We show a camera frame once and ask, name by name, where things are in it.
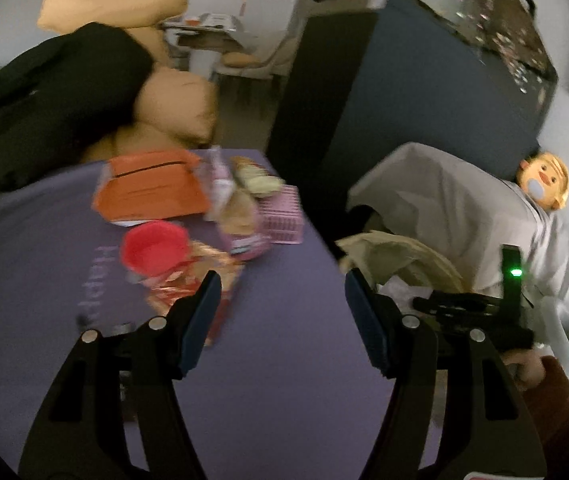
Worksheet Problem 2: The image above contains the grey dining chair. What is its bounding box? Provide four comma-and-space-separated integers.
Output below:
214, 35, 295, 86

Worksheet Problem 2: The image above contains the orange box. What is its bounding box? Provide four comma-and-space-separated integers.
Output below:
92, 149, 211, 226

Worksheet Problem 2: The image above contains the pink plastic basket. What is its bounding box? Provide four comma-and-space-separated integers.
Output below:
259, 185, 306, 246

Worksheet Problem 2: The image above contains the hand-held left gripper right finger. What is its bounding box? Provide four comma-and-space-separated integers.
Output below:
345, 267, 547, 480

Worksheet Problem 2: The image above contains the person's right hand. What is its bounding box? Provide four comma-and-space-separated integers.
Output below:
503, 349, 547, 391

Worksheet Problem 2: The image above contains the clear plastic wrapper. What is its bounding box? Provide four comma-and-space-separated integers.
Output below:
204, 146, 238, 221

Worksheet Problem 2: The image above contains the yellow chair cushion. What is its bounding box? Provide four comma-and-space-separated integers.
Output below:
222, 51, 265, 68

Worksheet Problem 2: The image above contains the purple tablecloth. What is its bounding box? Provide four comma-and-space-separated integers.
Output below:
0, 147, 445, 480

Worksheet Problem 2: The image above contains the pink container with red lid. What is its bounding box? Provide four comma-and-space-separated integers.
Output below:
121, 220, 190, 286

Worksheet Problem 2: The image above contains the pink flat pack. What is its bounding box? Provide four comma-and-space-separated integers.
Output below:
219, 220, 271, 261

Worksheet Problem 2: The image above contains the white dome food cover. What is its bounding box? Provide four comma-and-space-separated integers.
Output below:
197, 12, 240, 28

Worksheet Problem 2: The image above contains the yellow beanbag sofa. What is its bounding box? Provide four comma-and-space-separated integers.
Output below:
84, 25, 220, 163

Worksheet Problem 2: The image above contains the beige wrapper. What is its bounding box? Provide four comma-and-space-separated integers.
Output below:
232, 156, 285, 198

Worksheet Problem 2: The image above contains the black tank cabinet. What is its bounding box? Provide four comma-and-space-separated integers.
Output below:
264, 12, 380, 211

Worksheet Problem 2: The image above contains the dining table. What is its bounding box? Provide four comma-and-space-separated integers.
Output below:
162, 12, 245, 76

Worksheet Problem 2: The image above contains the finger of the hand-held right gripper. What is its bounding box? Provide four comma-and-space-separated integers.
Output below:
413, 291, 504, 317

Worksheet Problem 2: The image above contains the red snack packet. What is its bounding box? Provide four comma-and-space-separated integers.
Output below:
144, 240, 245, 348

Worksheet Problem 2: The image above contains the glass fish tank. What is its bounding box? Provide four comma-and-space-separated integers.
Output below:
309, 0, 560, 96

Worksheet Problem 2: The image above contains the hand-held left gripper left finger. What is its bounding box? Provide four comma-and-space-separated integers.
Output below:
17, 270, 223, 480

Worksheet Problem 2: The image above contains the white sofa cover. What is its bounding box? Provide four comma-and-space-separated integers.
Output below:
347, 142, 569, 406

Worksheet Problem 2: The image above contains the black jacket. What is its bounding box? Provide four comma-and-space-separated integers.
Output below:
0, 22, 158, 201

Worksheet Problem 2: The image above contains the yellow duck plush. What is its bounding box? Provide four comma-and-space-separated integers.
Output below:
518, 152, 569, 211

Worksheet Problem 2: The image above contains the long yellow cushion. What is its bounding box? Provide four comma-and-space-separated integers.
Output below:
37, 0, 195, 31

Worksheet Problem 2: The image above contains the person's right forearm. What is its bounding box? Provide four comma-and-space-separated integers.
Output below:
519, 356, 569, 466

